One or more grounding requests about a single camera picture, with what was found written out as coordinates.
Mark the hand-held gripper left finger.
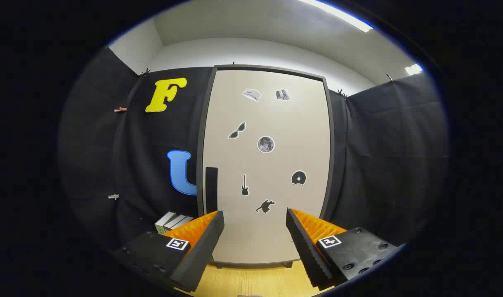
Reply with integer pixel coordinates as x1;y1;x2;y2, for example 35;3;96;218
111;210;225;293

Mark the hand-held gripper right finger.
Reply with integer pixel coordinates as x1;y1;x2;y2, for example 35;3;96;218
286;207;400;290

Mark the black door handle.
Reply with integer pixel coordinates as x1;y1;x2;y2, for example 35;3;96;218
205;167;219;213

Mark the grey book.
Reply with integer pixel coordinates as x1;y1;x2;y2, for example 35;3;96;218
164;214;187;233

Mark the green book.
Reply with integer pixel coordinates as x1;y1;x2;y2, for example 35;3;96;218
155;212;177;234

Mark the black backdrop cloth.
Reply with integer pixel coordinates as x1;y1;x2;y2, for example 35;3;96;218
57;46;450;264

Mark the grey cabinet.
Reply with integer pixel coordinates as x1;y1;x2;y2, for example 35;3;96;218
196;64;336;269

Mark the long ceiling light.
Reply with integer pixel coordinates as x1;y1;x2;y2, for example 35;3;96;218
297;0;373;33

